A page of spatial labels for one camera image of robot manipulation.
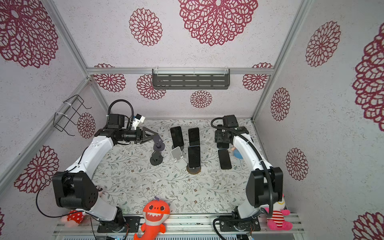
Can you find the black wire wall rack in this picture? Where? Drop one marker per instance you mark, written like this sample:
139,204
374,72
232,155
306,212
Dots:
66,117

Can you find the dark grey wall shelf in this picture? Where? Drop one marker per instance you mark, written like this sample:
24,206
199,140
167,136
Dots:
191,79

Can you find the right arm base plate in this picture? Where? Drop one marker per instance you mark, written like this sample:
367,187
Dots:
228,224

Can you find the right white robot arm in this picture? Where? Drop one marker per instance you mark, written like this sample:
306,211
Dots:
265,183

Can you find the red mushroom plush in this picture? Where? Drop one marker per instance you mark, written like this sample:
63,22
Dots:
73,219

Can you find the black haired doll plush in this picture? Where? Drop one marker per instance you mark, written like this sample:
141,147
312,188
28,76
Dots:
236,153

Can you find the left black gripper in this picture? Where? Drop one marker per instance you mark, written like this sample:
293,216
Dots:
140,133

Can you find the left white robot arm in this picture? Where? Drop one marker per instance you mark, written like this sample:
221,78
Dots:
74,188

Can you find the red shark plush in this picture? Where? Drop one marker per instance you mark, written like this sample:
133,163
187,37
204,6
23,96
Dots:
154,213

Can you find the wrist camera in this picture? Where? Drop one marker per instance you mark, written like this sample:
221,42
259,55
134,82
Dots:
117,121
230,121

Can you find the black phone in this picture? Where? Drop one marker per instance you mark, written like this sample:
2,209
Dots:
225,161
177,137
194,137

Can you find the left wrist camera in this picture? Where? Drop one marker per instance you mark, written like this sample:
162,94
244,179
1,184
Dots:
117,121

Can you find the pink striped panda plush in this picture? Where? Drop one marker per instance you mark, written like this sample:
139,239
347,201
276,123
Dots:
277,222

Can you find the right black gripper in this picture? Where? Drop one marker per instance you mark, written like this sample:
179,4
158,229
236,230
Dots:
218,136

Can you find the white front middle stand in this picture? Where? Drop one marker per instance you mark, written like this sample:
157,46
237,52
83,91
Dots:
178,158

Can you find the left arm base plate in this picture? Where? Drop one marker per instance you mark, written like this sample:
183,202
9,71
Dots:
130,224

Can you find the black front left stand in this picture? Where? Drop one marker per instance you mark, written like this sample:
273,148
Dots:
156,158

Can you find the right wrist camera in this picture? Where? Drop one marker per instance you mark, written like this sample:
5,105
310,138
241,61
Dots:
230,121

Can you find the aluminium front rail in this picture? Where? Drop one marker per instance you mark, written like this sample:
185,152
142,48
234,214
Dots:
198,226

